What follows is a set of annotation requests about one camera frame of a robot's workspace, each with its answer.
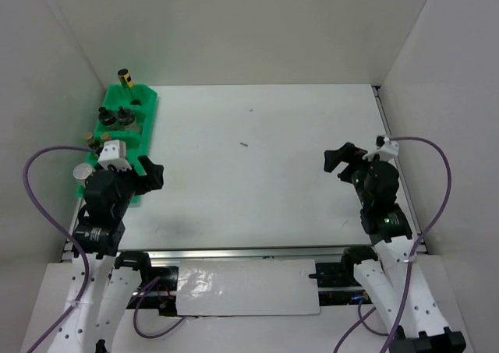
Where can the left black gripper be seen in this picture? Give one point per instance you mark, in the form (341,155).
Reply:
(152,180)

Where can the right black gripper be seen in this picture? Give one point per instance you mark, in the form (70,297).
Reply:
(348,153)

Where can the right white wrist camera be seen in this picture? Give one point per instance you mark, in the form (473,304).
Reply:
(386,150)

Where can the aluminium rail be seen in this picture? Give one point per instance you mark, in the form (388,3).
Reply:
(164,256)

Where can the white plastic sheet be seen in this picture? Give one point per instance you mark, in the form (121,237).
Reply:
(262,287)

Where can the silver lid salt jar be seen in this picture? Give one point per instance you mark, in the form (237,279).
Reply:
(82,172)

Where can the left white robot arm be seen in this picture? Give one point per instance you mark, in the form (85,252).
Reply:
(103,279)

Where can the small yellow bottle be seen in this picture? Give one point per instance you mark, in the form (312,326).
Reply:
(105,137)
(92,142)

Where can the yellow label pepper bottle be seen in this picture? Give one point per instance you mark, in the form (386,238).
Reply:
(127,83)

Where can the green plastic compartment tray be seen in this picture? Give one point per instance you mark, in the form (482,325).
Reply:
(137,144)

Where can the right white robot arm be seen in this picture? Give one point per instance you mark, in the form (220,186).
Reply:
(387,269)

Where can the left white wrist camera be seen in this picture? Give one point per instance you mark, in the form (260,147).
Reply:
(113,156)

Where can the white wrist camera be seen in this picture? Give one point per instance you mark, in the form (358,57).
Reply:
(113,156)
(386,150)

